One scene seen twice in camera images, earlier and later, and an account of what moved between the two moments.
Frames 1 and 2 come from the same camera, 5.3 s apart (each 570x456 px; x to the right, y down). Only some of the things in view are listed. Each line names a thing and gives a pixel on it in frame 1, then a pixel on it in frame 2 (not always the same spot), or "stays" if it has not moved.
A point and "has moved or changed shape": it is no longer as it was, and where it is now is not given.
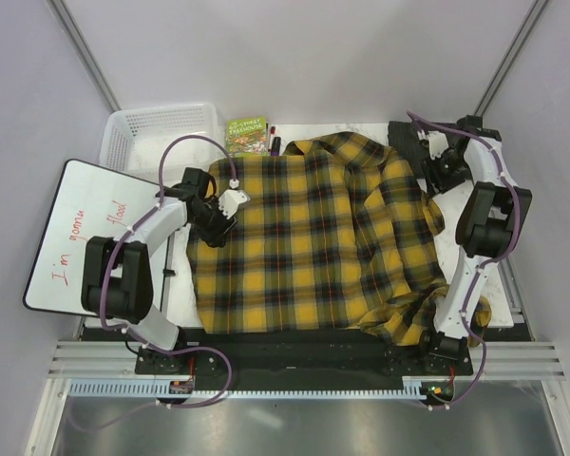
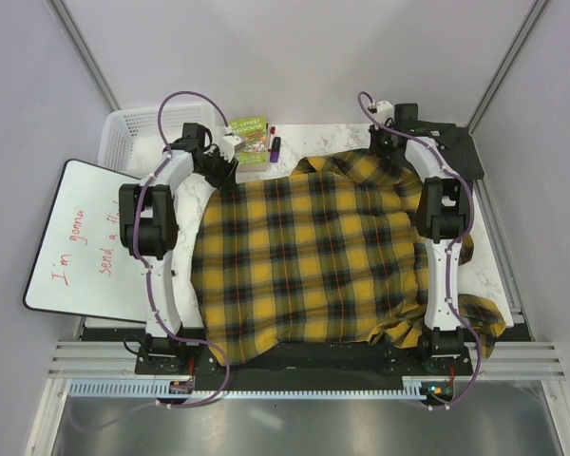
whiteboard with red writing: [91, 201] stays
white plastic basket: [133, 141] stays
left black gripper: [217, 237] -> [225, 182]
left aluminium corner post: [86, 55] stays
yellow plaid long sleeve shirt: [338, 235] has moved or changed shape
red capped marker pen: [272, 133] stays
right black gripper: [435, 183] -> [375, 148]
